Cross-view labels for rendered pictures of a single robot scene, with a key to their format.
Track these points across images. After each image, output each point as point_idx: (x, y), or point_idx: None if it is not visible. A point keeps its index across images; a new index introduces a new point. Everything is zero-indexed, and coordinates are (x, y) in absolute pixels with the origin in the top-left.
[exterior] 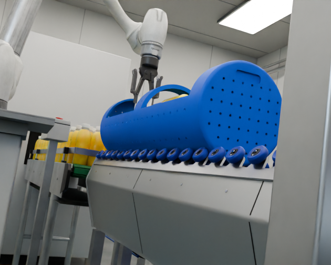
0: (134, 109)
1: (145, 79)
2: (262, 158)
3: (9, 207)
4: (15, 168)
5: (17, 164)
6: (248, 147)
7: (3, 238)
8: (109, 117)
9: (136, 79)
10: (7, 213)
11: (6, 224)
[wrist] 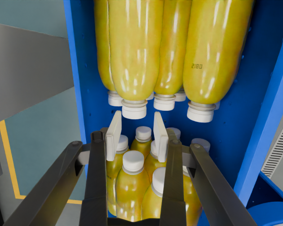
0: (114, 115)
1: (124, 223)
2: None
3: (29, 65)
4: (7, 118)
5: (2, 106)
6: None
7: (46, 48)
8: (64, 10)
9: (55, 218)
10: (34, 105)
11: (39, 56)
